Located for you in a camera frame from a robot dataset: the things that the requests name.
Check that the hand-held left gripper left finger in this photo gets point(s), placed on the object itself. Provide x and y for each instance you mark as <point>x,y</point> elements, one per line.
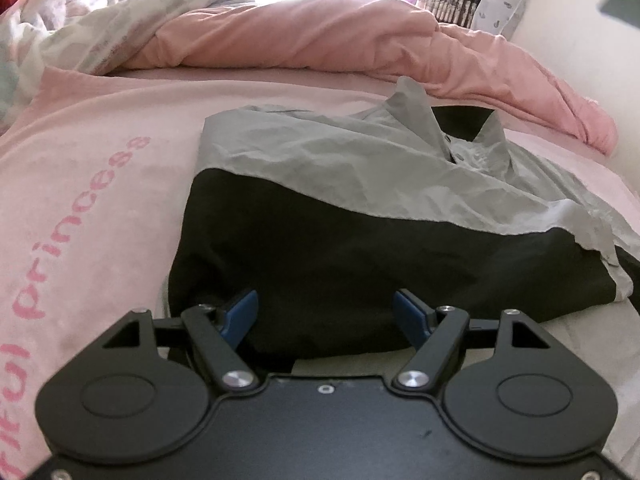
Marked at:
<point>244,311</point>

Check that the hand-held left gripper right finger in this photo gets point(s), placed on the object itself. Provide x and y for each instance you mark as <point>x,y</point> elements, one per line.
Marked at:
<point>407,310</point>

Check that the grey and black jacket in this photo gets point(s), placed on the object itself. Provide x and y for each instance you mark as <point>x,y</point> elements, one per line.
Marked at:
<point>350,240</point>

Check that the pink printed bed sheet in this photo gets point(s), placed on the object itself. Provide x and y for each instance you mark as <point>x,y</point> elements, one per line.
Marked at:
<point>100,170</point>

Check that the pink quilt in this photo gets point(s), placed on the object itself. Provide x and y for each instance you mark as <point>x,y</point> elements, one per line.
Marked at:
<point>300,35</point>

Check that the grey patterned cushion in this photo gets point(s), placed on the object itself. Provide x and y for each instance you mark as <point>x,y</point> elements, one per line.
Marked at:
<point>500,10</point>

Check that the white patterned blanket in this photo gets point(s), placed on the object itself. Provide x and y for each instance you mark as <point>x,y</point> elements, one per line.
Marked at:
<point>75,35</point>

